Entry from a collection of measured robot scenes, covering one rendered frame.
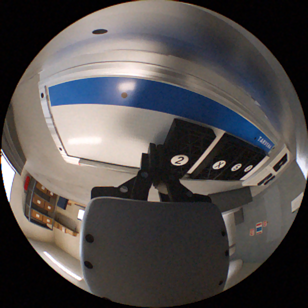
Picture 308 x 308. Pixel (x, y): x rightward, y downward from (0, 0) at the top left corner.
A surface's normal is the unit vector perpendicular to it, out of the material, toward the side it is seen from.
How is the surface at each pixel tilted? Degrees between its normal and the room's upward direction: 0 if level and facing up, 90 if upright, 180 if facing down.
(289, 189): 90
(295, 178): 90
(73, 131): 0
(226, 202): 90
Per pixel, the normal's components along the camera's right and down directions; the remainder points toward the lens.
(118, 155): -0.01, 0.77
